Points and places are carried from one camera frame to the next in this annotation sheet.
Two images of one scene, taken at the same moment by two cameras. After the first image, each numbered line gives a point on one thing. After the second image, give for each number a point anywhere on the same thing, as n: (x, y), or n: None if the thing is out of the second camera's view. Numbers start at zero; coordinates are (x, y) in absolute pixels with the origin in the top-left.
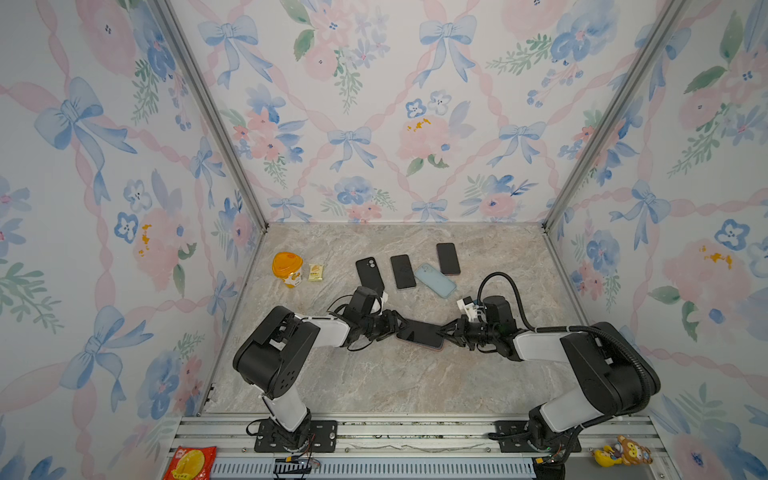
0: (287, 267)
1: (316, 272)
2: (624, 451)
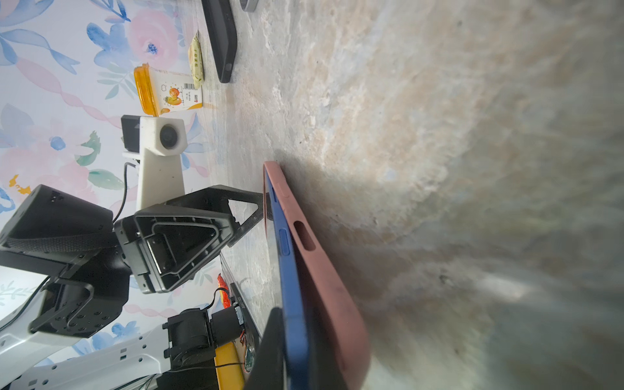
0: (161, 92)
1: (196, 61)
2: None
